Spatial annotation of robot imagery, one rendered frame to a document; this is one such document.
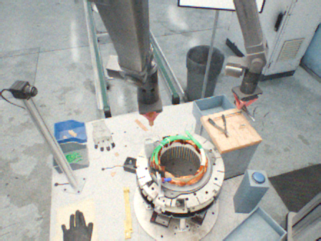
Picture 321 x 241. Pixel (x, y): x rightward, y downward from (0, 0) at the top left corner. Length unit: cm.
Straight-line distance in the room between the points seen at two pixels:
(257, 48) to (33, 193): 200
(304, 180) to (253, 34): 179
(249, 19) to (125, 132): 91
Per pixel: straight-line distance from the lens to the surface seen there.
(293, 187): 232
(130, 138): 135
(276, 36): 295
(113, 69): 59
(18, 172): 247
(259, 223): 91
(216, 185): 85
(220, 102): 124
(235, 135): 104
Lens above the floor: 183
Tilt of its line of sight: 47 degrees down
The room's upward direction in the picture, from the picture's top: straight up
